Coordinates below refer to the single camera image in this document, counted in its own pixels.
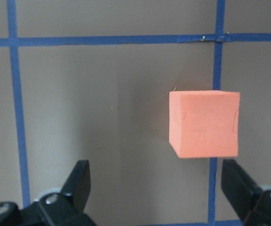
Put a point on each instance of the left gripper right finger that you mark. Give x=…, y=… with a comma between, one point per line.
x=239, y=188

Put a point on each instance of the orange foam cube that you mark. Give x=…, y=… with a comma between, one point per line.
x=204, y=123

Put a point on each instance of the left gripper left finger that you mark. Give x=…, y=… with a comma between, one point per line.
x=77, y=187

